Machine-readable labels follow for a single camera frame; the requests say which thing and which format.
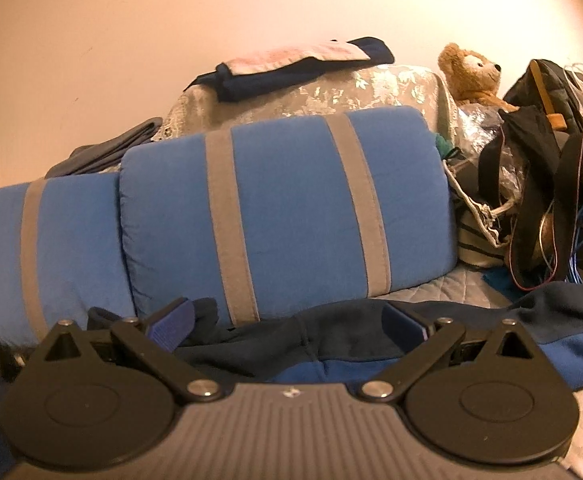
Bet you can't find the brown teddy bear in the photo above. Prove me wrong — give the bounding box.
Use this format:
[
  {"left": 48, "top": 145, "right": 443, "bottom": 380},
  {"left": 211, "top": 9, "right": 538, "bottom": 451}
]
[{"left": 438, "top": 42, "right": 518, "bottom": 113}]

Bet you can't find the folded grey cloth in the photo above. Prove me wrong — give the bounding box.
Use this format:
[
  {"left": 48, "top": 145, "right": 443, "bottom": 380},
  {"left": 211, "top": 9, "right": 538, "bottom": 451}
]
[{"left": 45, "top": 117, "right": 162, "bottom": 179}]

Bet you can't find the right blue striped pillow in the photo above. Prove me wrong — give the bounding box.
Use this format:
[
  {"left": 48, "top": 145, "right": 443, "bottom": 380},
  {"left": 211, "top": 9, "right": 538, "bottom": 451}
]
[{"left": 120, "top": 106, "right": 456, "bottom": 326}]

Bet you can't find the left blue striped pillow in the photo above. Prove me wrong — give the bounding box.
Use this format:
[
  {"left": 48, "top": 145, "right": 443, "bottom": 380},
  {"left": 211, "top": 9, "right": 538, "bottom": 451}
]
[{"left": 0, "top": 174, "right": 135, "bottom": 347}]

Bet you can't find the blue striped pillow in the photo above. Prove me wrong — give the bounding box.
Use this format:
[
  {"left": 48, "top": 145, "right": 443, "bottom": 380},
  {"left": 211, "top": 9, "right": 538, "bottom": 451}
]
[
  {"left": 0, "top": 174, "right": 135, "bottom": 347},
  {"left": 120, "top": 106, "right": 456, "bottom": 326}
]

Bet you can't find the folded navy garment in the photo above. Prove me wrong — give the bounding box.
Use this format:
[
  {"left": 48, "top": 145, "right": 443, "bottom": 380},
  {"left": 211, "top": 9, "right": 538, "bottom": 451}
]
[{"left": 186, "top": 37, "right": 395, "bottom": 102}]

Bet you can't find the silver floral bedspread roll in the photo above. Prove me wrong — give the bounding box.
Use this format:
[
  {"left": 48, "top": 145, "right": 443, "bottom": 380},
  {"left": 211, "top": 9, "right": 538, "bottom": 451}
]
[{"left": 154, "top": 64, "right": 459, "bottom": 141}]

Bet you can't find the navy blue fleece jacket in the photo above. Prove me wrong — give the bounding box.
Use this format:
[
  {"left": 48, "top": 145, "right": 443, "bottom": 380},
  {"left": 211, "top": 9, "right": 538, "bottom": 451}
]
[{"left": 0, "top": 282, "right": 583, "bottom": 478}]

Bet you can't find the pink towel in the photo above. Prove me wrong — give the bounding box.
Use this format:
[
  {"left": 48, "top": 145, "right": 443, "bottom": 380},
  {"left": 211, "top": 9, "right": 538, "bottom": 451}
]
[{"left": 224, "top": 41, "right": 371, "bottom": 76}]

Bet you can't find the black bag pile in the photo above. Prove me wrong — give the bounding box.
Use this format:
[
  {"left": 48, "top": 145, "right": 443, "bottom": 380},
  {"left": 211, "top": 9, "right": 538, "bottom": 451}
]
[{"left": 443, "top": 60, "right": 583, "bottom": 292}]

